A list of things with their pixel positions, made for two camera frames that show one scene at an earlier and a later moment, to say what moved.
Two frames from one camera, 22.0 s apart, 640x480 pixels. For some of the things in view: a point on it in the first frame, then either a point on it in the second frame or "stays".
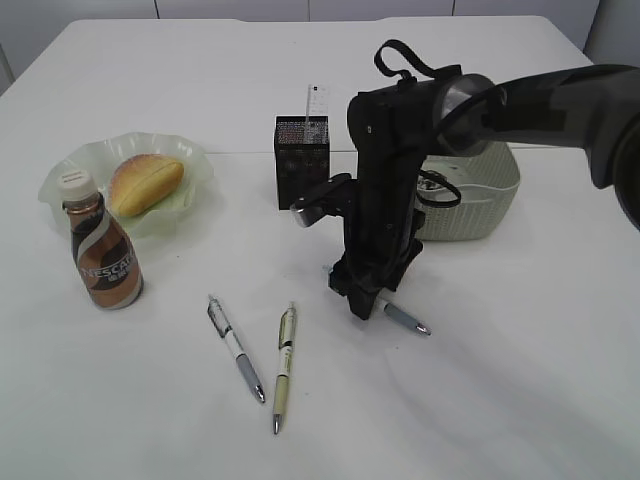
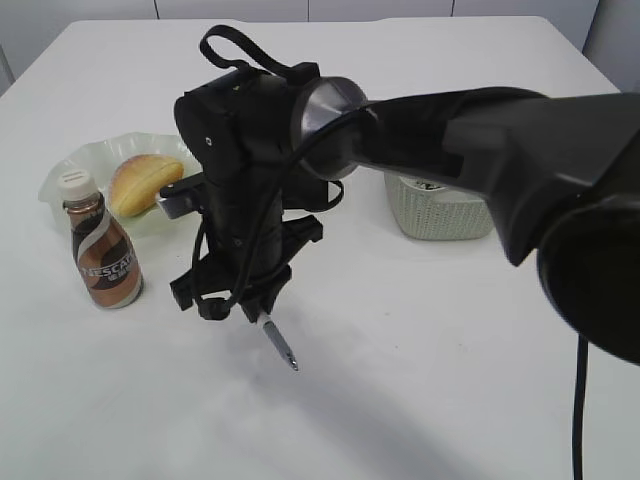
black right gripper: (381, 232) -> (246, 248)
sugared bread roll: (139, 181) stays
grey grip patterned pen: (218, 317) -> (264, 318)
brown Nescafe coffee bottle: (108, 271) stays
